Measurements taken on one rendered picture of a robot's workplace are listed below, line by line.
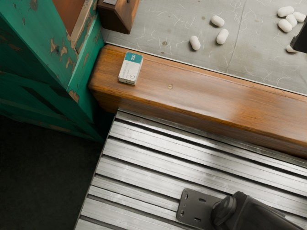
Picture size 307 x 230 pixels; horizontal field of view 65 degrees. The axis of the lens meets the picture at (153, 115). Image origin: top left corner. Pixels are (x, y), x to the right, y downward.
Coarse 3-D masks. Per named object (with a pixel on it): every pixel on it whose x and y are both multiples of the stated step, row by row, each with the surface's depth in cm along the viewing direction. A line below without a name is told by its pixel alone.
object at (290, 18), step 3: (288, 15) 56; (291, 15) 56; (288, 18) 56; (291, 18) 56; (294, 18) 56; (288, 21) 56; (291, 21) 56; (294, 21) 56; (291, 24) 56; (294, 24) 56
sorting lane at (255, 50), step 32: (160, 0) 57; (192, 0) 58; (224, 0) 58; (256, 0) 59; (288, 0) 59; (160, 32) 55; (192, 32) 56; (256, 32) 56; (288, 32) 57; (192, 64) 53; (224, 64) 54; (256, 64) 54; (288, 64) 55
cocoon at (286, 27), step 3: (279, 21) 56; (282, 21) 55; (285, 21) 55; (279, 24) 56; (282, 24) 56; (285, 24) 55; (288, 24) 55; (282, 27) 56; (285, 27) 55; (288, 27) 55; (291, 27) 55; (285, 30) 56; (288, 30) 55
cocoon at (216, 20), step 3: (213, 18) 55; (216, 18) 55; (219, 18) 55; (213, 21) 55; (216, 21) 55; (219, 21) 55; (222, 21) 55; (216, 24) 55; (219, 24) 55; (222, 24) 55
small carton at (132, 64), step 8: (128, 56) 48; (136, 56) 48; (128, 64) 48; (136, 64) 48; (120, 72) 47; (128, 72) 47; (136, 72) 48; (120, 80) 48; (128, 80) 47; (136, 80) 48
